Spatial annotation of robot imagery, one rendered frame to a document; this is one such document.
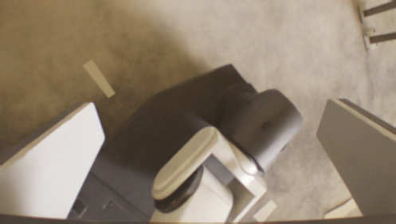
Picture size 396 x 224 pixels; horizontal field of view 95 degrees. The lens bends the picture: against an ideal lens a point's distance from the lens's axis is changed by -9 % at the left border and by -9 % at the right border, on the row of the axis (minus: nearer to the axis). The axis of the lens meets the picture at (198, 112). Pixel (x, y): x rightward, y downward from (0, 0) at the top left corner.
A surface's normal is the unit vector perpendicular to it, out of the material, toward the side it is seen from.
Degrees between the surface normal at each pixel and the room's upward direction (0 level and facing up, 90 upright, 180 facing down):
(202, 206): 28
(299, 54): 0
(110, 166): 0
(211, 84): 0
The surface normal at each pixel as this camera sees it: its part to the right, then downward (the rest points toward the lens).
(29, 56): 0.27, 0.11
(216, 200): 0.59, -0.26
